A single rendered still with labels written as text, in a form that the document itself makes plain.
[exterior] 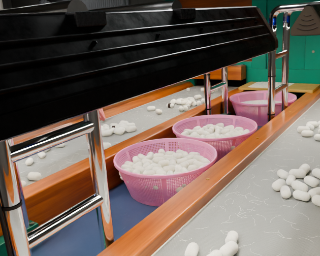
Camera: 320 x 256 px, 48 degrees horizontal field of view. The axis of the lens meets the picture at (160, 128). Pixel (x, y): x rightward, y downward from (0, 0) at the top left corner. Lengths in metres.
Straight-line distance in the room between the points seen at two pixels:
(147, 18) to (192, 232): 0.41
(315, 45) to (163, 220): 1.29
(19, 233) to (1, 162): 0.10
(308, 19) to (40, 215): 0.77
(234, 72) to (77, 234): 1.26
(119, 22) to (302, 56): 1.52
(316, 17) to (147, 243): 0.66
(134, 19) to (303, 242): 0.46
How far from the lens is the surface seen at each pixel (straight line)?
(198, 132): 1.20
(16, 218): 0.48
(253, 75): 1.88
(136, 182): 0.86
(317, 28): 0.98
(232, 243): 0.60
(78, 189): 0.91
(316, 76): 1.80
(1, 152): 0.45
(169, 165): 0.93
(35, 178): 0.95
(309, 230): 0.69
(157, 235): 0.62
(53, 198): 0.87
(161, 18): 0.38
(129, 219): 0.85
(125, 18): 0.34
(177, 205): 0.70
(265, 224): 0.69
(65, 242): 0.81
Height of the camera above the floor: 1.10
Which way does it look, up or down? 16 degrees down
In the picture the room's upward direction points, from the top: 4 degrees counter-clockwise
